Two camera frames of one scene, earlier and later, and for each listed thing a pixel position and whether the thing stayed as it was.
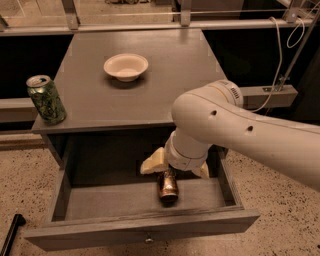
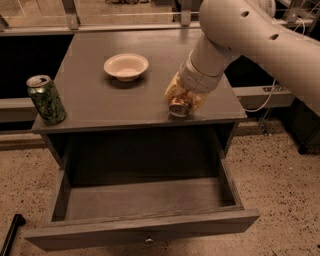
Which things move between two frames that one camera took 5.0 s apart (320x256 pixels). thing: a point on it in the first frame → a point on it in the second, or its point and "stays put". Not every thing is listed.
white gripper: [181, 162] → [196, 79]
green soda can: [46, 100] stays put
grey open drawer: [131, 213] stays put
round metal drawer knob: [149, 240] stays put
